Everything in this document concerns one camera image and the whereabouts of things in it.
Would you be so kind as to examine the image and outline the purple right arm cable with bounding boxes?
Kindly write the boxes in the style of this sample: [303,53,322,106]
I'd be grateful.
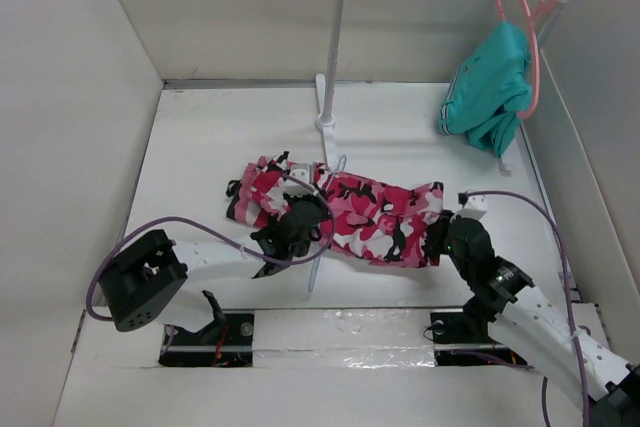
[459,189,590,427]

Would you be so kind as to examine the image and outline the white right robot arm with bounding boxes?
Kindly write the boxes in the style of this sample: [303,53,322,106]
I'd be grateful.
[425,211,639,426]

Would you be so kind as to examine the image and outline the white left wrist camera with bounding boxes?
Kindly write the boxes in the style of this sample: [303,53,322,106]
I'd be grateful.
[283,163,315,197]

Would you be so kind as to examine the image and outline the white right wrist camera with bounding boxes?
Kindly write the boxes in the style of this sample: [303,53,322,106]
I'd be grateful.
[454,192,488,221]

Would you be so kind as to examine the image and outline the teal shorts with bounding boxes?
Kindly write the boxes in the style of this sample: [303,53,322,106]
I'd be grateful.
[438,21,532,157]

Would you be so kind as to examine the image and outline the blue wire hanger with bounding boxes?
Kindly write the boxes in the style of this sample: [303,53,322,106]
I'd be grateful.
[307,154,348,293]

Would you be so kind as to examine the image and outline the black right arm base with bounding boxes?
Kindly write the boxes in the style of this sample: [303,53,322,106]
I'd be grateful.
[422,307,532,370]

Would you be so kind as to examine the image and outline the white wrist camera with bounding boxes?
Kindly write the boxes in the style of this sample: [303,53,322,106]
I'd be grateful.
[283,163,315,197]
[454,192,488,221]

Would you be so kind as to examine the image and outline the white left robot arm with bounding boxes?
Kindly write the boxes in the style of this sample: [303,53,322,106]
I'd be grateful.
[90,196,335,344]

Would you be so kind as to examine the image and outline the pink plastic hanger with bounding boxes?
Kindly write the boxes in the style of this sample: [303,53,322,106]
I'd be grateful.
[491,0,559,120]

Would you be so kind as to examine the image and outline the pink camouflage trousers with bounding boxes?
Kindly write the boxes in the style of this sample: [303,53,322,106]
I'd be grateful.
[226,152,446,269]

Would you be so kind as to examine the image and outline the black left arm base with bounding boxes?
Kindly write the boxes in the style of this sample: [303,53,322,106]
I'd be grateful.
[158,290,255,368]

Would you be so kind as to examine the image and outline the white clothes rack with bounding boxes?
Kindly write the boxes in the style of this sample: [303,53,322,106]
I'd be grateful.
[315,0,569,164]

